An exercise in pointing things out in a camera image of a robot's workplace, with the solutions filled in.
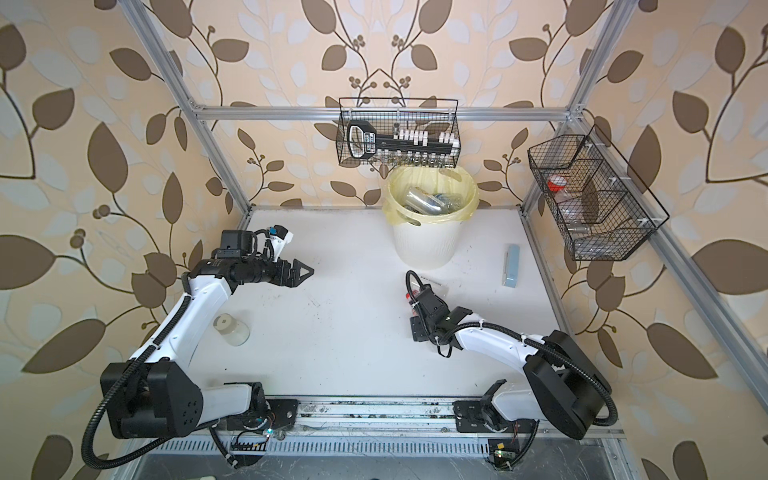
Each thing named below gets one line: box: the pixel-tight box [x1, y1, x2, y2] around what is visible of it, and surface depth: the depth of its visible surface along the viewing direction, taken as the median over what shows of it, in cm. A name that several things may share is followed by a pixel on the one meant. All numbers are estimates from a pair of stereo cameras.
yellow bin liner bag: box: [382, 165, 481, 226], surface depth 95 cm
